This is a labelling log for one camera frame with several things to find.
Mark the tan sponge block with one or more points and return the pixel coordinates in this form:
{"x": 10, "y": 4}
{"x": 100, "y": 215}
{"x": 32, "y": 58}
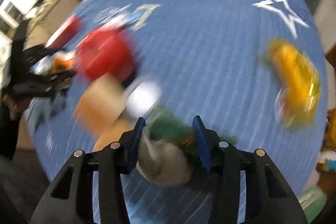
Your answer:
{"x": 120, "y": 126}

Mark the yellow wrapped snack package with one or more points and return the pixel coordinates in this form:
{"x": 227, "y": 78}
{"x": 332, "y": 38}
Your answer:
{"x": 300, "y": 87}

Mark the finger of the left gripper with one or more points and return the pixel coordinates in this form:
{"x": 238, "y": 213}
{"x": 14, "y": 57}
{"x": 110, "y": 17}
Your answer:
{"x": 60, "y": 77}

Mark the red cardboard box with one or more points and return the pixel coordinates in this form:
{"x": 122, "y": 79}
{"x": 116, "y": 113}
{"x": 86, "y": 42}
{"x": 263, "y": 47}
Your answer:
{"x": 64, "y": 33}

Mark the white towel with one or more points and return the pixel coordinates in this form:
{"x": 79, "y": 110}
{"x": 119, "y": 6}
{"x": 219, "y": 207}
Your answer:
{"x": 161, "y": 159}

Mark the red apple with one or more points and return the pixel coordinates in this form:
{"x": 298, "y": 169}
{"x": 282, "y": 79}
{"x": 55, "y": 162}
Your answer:
{"x": 105, "y": 51}

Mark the blue star-patterned bed sheet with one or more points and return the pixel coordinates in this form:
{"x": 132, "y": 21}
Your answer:
{"x": 208, "y": 58}

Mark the orange cardboard box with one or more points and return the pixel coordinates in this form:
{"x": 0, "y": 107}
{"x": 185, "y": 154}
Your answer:
{"x": 100, "y": 105}

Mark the green snack wrapper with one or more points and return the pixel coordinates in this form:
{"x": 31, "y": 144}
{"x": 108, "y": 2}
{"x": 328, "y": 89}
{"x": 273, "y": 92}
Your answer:
{"x": 165, "y": 126}

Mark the silver foil snack bag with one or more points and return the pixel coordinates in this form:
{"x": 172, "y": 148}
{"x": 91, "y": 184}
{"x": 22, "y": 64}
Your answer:
{"x": 60, "y": 61}

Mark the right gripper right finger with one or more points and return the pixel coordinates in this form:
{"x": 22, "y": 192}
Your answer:
{"x": 269, "y": 198}

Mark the green plastic trash bin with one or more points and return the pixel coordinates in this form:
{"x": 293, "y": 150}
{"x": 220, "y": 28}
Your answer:
{"x": 312, "y": 201}

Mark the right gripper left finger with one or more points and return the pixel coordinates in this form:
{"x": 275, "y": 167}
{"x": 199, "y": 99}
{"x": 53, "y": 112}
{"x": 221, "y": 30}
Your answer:
{"x": 68, "y": 199}

